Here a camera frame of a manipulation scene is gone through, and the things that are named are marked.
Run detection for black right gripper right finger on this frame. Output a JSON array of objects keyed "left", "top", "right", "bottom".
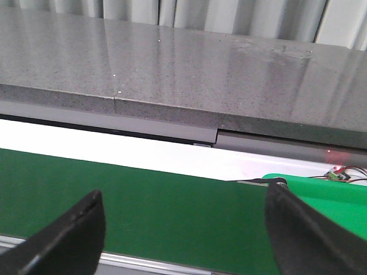
[{"left": 265, "top": 183, "right": 366, "bottom": 274}]

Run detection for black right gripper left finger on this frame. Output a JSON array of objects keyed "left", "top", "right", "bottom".
[{"left": 0, "top": 189, "right": 106, "bottom": 275}]

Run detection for bright green plastic tray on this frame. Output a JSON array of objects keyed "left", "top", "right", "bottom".
[{"left": 263, "top": 174, "right": 366, "bottom": 239}]

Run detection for small green circuit board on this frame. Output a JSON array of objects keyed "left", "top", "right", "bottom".
[{"left": 327, "top": 169, "right": 350, "bottom": 181}]

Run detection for green conveyor belt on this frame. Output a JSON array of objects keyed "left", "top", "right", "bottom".
[{"left": 1, "top": 150, "right": 279, "bottom": 274}]

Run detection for grey stone countertop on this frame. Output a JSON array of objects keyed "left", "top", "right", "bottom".
[{"left": 1, "top": 6, "right": 366, "bottom": 166}]

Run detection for white pleated curtain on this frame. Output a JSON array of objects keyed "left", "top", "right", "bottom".
[{"left": 1, "top": 0, "right": 366, "bottom": 51}]

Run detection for aluminium conveyor side rail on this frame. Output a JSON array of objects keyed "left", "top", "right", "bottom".
[{"left": 1, "top": 235, "right": 215, "bottom": 274}]

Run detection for red and black wires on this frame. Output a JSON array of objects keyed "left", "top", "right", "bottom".
[{"left": 309, "top": 165, "right": 367, "bottom": 184}]

